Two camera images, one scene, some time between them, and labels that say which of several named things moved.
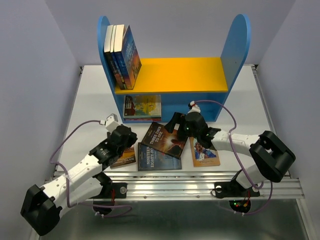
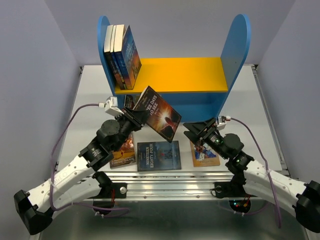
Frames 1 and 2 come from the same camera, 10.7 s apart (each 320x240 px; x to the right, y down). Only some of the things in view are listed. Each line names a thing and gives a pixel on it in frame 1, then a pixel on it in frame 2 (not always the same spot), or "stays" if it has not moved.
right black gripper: (176, 118) → (198, 131)
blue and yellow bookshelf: (187, 85) stays
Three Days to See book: (159, 137) → (161, 116)
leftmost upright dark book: (107, 48) stays
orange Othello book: (203, 156) stays
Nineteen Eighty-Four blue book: (149, 159) stays
